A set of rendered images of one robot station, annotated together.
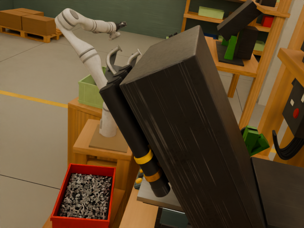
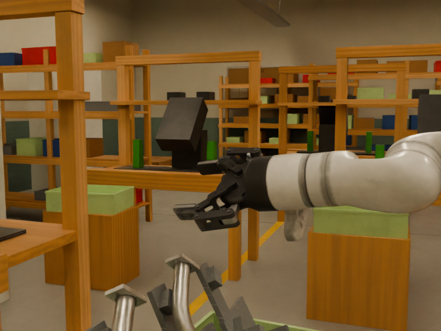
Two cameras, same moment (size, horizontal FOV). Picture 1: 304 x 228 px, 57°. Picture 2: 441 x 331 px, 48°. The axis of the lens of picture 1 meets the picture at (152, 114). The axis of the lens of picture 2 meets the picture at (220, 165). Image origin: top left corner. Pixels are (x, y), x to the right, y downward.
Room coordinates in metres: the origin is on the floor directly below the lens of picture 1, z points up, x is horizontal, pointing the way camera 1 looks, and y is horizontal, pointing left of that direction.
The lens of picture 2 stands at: (1.83, 1.03, 1.46)
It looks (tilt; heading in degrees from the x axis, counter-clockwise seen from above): 6 degrees down; 284
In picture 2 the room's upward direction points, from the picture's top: straight up
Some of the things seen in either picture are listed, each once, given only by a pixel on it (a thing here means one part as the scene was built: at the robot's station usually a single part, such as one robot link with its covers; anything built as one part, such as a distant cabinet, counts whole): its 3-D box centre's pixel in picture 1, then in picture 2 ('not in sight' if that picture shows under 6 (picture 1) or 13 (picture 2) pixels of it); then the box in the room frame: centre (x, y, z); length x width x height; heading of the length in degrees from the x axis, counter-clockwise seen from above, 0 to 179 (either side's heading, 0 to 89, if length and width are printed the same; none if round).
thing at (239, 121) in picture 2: not in sight; (286, 125); (3.03, -10.04, 1.11); 3.01 x 0.54 x 2.23; 174
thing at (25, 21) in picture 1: (33, 24); not in sight; (6.29, 2.94, 0.22); 1.20 x 0.81 x 0.44; 79
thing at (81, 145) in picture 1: (107, 138); not in sight; (1.39, 0.23, 0.83); 0.32 x 0.32 x 0.04; 1
